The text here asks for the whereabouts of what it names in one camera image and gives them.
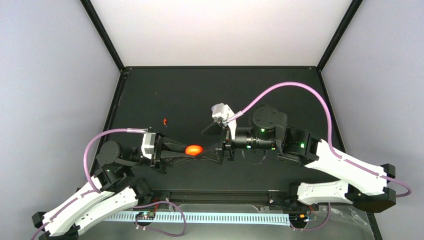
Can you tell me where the orange round case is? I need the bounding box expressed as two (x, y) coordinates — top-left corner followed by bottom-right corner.
(185, 144), (204, 156)

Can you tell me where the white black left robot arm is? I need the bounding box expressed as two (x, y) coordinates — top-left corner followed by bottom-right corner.
(32, 128), (204, 240)

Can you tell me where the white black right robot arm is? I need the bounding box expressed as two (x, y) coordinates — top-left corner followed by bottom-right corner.
(202, 103), (397, 213)

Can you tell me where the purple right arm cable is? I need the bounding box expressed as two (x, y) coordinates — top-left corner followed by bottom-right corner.
(226, 81), (412, 232)

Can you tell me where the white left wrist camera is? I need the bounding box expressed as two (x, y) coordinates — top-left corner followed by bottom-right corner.
(140, 132), (156, 160)

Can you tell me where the light blue slotted cable duct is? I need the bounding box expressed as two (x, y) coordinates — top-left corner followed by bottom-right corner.
(105, 211), (290, 226)

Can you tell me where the black front frame rail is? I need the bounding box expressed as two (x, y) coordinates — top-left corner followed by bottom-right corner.
(71, 188), (370, 208)

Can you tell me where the black enclosure frame post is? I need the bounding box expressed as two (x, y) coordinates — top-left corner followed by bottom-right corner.
(80, 0), (125, 72)

